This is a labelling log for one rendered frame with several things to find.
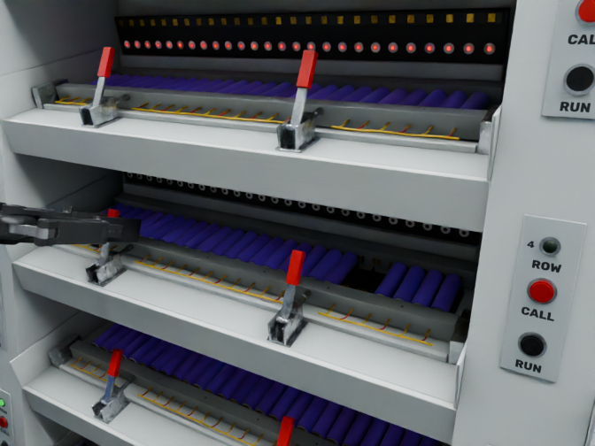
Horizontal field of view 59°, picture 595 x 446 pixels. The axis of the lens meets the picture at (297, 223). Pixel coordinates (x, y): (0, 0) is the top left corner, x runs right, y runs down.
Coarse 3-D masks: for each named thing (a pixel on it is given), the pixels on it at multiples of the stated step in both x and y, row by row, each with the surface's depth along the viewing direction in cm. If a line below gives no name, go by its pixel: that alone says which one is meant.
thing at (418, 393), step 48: (96, 192) 82; (144, 192) 81; (384, 240) 63; (432, 240) 60; (48, 288) 70; (96, 288) 64; (144, 288) 64; (192, 288) 63; (240, 288) 62; (192, 336) 58; (240, 336) 54; (336, 336) 53; (288, 384) 54; (336, 384) 50; (384, 384) 47; (432, 384) 46; (432, 432) 46
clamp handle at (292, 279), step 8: (296, 256) 53; (304, 256) 53; (296, 264) 53; (288, 272) 53; (296, 272) 53; (288, 280) 53; (296, 280) 53; (288, 288) 53; (288, 296) 53; (288, 304) 53; (288, 312) 53
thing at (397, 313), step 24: (144, 240) 69; (144, 264) 67; (168, 264) 66; (192, 264) 65; (216, 264) 63; (240, 264) 62; (264, 288) 60; (312, 288) 56; (336, 288) 56; (360, 312) 55; (384, 312) 53; (408, 312) 52; (432, 312) 51; (432, 336) 51
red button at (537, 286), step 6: (534, 282) 38; (540, 282) 38; (546, 282) 38; (534, 288) 38; (540, 288) 38; (546, 288) 38; (552, 288) 38; (534, 294) 38; (540, 294) 38; (546, 294) 38; (552, 294) 38; (540, 300) 38; (546, 300) 38
